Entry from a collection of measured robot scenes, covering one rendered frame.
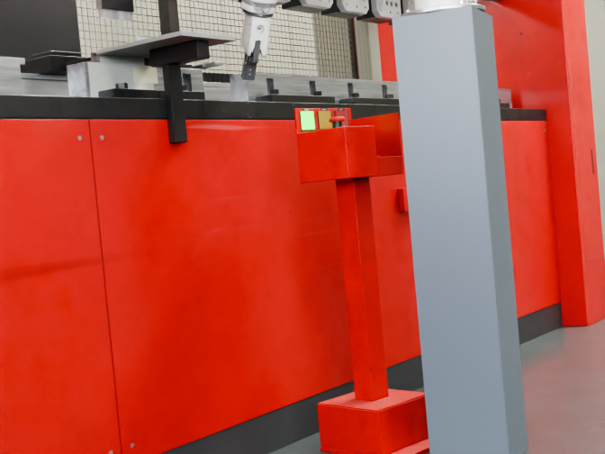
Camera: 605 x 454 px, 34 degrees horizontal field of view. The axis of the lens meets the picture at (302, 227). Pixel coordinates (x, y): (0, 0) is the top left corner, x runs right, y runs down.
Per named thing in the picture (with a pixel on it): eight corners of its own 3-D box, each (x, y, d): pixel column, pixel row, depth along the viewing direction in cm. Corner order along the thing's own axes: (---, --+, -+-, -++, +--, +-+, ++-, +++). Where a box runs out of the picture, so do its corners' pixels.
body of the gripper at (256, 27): (277, 15, 238) (270, 59, 243) (268, 3, 247) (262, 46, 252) (247, 12, 236) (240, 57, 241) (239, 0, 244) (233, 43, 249)
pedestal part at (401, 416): (399, 465, 226) (394, 413, 226) (320, 451, 244) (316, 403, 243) (451, 443, 240) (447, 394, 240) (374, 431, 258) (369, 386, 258)
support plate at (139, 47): (180, 35, 209) (180, 31, 209) (95, 54, 225) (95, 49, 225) (236, 40, 223) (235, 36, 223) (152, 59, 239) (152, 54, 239)
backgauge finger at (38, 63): (94, 60, 230) (92, 39, 230) (22, 77, 246) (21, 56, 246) (131, 63, 240) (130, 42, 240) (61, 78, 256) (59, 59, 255)
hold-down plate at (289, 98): (272, 104, 265) (271, 94, 265) (257, 107, 268) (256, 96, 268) (336, 106, 289) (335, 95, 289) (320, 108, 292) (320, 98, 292)
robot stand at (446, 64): (528, 448, 230) (492, 14, 226) (510, 471, 214) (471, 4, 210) (453, 446, 238) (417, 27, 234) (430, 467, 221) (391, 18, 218)
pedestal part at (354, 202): (373, 401, 239) (353, 177, 237) (355, 399, 244) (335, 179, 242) (389, 395, 244) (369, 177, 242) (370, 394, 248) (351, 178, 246)
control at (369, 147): (348, 178, 229) (341, 100, 228) (300, 183, 240) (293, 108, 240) (403, 173, 243) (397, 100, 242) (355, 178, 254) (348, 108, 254)
